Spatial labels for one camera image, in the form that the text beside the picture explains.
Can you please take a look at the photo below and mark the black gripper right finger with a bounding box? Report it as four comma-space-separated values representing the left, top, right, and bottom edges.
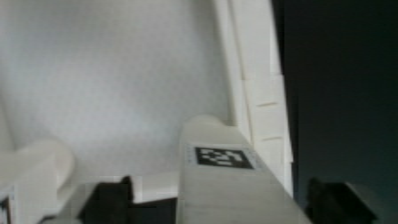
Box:
303, 178, 390, 224

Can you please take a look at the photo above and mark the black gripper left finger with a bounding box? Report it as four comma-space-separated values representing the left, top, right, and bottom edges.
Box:
42, 175, 179, 224

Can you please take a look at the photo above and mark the white desk leg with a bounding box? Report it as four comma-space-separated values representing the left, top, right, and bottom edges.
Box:
175, 115, 310, 224
0, 139, 74, 224

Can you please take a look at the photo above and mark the white desk tabletop tray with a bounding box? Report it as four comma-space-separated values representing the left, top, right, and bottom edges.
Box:
0, 0, 296, 201

